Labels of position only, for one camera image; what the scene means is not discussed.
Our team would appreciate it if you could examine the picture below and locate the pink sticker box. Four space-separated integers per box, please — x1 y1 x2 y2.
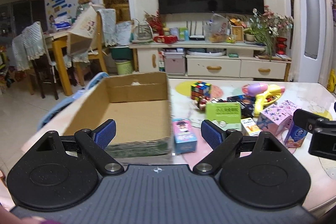
256 100 298 136

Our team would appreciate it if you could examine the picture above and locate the open cardboard box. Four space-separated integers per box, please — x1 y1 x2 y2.
63 72 174 159

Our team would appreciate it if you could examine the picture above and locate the green medicine box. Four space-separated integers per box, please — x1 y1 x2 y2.
206 102 242 131

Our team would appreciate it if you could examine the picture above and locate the chair with lace cover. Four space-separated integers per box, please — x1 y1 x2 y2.
11 22 59 100

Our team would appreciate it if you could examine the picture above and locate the cream tv cabinet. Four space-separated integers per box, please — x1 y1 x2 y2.
129 41 291 81

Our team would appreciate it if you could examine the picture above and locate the pink blue small box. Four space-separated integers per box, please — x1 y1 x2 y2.
172 119 197 154

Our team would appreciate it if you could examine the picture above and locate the pink storage box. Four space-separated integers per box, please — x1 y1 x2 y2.
165 56 186 75

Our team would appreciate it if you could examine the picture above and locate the red gift box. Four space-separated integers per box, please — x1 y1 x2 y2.
154 35 178 44

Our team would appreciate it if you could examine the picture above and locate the framed certificate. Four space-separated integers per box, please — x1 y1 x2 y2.
231 26 244 42

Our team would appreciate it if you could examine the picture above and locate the wooden dining table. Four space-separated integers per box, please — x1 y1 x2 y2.
43 31 73 96

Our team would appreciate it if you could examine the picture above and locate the green waste bin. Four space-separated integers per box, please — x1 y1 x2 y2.
115 60 133 75

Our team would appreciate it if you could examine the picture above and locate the plastic bag of snacks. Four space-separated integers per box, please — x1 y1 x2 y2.
204 14 230 43

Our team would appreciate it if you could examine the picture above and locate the white orange small box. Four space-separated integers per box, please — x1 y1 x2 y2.
241 118 261 136

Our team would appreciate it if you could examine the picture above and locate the blue vinda tissue pack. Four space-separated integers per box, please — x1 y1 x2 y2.
284 121 307 148

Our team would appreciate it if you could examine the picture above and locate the rubiks cube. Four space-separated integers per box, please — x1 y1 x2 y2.
190 81 212 101

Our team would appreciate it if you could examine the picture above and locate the cartoon doll figure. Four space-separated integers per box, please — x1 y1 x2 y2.
193 96 211 111

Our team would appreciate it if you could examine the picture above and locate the potted flower plant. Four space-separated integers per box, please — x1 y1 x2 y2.
244 5 294 60

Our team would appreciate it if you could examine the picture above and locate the white air conditioner tower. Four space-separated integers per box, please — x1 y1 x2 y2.
297 0 326 83

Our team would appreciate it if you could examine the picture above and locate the red vase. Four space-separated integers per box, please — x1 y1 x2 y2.
276 37 287 55

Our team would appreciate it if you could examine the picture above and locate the yellow pink water gun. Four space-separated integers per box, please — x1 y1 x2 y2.
241 83 285 118

